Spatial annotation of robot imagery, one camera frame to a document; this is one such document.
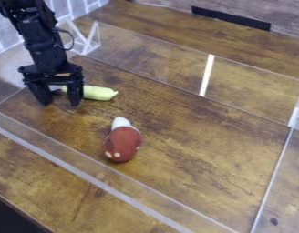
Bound red toy mushroom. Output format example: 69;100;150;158
103;116;143;163

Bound clear acrylic enclosure wall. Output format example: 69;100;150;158
0;22;299;233

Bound clear acrylic corner bracket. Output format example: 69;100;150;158
59;20;101;56

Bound black strip on table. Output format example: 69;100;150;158
191;5;271;31

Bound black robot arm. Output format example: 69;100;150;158
0;0;84;107

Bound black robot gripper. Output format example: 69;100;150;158
18;39;84;107

